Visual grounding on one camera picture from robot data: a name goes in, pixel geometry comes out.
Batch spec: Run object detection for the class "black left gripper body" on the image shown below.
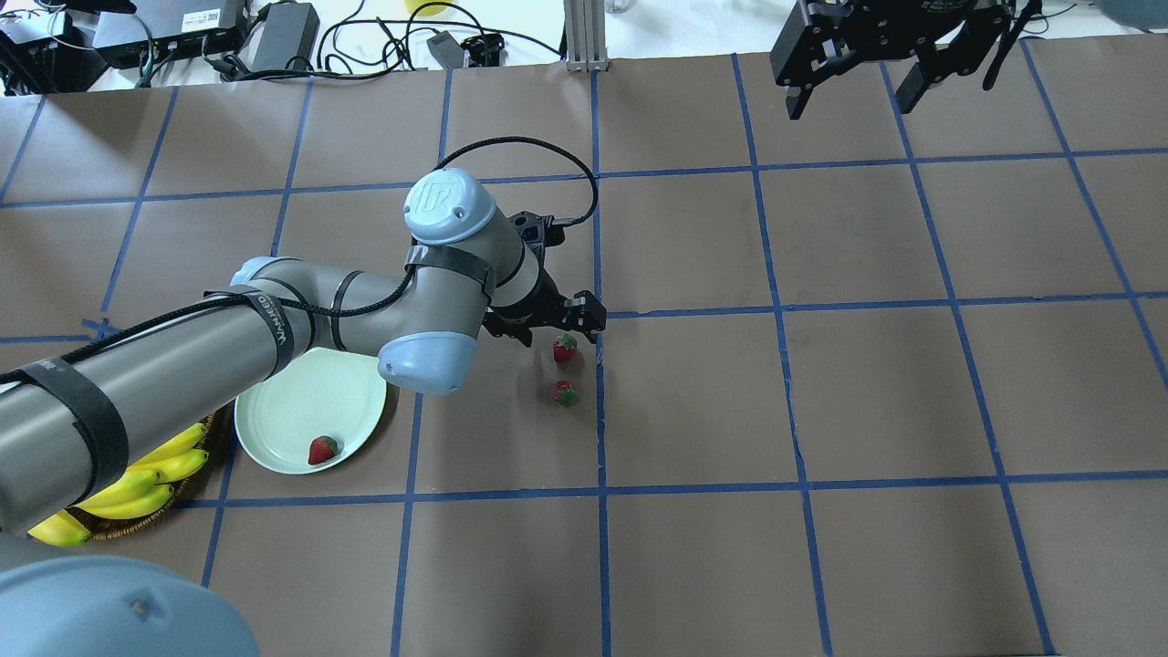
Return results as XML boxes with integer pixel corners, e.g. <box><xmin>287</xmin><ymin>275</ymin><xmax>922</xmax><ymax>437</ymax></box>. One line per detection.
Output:
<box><xmin>481</xmin><ymin>274</ymin><xmax>609</xmax><ymax>338</ymax></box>

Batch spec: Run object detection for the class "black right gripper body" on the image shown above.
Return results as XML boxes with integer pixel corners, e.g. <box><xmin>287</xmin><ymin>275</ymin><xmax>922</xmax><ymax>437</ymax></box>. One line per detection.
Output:
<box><xmin>770</xmin><ymin>1</ymin><xmax>1017</xmax><ymax>89</ymax></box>

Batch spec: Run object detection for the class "red strawberry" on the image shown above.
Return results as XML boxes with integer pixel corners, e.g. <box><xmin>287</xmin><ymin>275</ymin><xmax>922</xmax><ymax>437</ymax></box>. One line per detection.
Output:
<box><xmin>552</xmin><ymin>333</ymin><xmax>579</xmax><ymax>364</ymax></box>
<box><xmin>306</xmin><ymin>435</ymin><xmax>342</xmax><ymax>466</ymax></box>
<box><xmin>552</xmin><ymin>380</ymin><xmax>580</xmax><ymax>408</ymax></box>

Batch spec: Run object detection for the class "pale green plate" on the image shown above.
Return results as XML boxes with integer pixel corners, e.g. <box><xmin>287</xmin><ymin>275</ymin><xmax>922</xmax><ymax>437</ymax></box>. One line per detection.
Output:
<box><xmin>234</xmin><ymin>348</ymin><xmax>388</xmax><ymax>475</ymax></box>

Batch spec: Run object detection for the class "black power adapter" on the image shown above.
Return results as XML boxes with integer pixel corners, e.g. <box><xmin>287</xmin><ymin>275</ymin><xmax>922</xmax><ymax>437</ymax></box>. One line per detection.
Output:
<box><xmin>251</xmin><ymin>1</ymin><xmax>320</xmax><ymax>71</ymax></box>

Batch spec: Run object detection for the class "yellow banana bunch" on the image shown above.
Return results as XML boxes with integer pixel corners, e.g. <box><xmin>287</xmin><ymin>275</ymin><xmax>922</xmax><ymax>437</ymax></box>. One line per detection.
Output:
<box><xmin>26</xmin><ymin>422</ymin><xmax>209</xmax><ymax>548</ymax></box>

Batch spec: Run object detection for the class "brown wicker basket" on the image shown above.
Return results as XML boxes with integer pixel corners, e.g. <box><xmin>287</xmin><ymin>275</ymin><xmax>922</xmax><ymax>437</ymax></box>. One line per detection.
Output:
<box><xmin>64</xmin><ymin>402</ymin><xmax>234</xmax><ymax>542</ymax></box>

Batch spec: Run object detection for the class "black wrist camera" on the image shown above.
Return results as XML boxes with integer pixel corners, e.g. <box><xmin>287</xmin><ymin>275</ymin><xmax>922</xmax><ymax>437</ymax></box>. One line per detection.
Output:
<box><xmin>508</xmin><ymin>212</ymin><xmax>566</xmax><ymax>263</ymax></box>

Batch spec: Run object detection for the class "aluminium frame post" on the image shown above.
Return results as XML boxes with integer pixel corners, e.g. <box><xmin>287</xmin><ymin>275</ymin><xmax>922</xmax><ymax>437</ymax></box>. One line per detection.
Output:
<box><xmin>563</xmin><ymin>0</ymin><xmax>610</xmax><ymax>72</ymax></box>

